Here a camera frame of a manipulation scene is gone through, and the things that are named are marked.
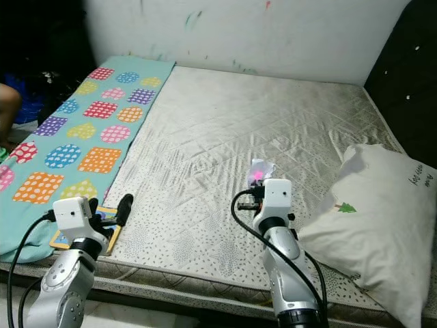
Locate blue yellow children's book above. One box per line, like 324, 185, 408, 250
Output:
49, 206, 124, 256

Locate grey quilted mattress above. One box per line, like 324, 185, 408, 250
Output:
0, 65, 437, 325

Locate white pillow with green tree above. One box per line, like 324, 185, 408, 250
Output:
297, 143, 437, 328

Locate dark blue item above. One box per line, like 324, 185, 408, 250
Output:
19, 75, 46, 125

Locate white paper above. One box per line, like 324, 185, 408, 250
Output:
248, 159, 277, 187

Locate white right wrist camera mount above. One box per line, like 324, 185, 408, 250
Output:
260, 178, 293, 221

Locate teal blanket with coloured shapes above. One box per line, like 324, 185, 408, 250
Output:
0, 56, 177, 264

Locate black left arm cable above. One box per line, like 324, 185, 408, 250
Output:
5, 212, 59, 328

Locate seated person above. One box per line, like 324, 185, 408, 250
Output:
0, 82, 22, 146

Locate black tufted headboard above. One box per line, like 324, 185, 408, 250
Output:
363, 0, 437, 169

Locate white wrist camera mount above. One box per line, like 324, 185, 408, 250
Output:
53, 203, 100, 240
260, 178, 293, 221

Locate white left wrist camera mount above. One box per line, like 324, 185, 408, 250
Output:
53, 203, 100, 240

